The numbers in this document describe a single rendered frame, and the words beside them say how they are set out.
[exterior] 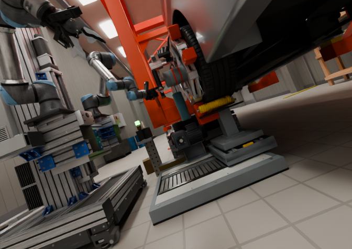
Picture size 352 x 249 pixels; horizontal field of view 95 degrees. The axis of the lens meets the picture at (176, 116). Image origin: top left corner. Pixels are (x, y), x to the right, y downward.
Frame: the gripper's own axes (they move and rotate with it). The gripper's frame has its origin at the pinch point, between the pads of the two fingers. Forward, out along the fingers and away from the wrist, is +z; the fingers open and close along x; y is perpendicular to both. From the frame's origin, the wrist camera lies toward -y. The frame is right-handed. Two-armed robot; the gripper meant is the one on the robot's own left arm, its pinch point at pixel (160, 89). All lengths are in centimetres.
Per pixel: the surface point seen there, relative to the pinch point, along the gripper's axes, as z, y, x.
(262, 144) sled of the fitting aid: 5, 75, 58
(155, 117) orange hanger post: 8.1, 17.3, -30.6
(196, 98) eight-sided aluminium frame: -5.5, 26.5, 34.7
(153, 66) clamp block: -24.7, -6.5, 26.8
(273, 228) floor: -51, 89, 68
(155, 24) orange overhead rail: 238, -252, -131
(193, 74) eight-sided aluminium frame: -15, 13, 46
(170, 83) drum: -8.1, 5.0, 20.5
